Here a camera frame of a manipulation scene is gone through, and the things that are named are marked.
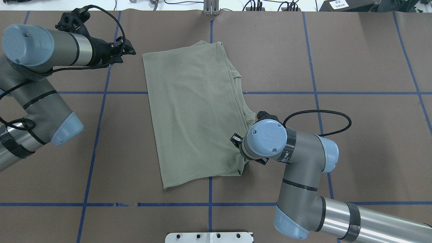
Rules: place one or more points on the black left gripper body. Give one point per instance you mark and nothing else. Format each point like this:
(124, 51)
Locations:
(101, 51)

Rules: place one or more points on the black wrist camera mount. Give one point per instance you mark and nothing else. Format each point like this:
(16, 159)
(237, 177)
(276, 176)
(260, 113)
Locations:
(73, 22)
(262, 115)

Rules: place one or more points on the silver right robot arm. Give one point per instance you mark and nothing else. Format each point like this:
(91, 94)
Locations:
(300, 208)

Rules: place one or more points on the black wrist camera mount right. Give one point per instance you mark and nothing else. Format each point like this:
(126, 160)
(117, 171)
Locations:
(262, 115)

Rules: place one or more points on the aluminium frame post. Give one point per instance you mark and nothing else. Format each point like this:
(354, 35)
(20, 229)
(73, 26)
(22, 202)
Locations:
(211, 7)

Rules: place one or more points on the orange black connector box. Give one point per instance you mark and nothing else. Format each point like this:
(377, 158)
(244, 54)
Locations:
(253, 6)

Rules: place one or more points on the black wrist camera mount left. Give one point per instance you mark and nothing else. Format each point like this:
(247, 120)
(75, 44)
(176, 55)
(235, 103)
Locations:
(73, 22)

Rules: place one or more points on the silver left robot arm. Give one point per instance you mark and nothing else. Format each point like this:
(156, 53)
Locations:
(30, 55)

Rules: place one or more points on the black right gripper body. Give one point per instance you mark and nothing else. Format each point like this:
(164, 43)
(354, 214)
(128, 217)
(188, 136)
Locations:
(236, 138)

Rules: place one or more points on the olive green long-sleeve shirt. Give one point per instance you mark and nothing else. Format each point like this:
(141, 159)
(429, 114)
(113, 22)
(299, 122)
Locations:
(196, 104)

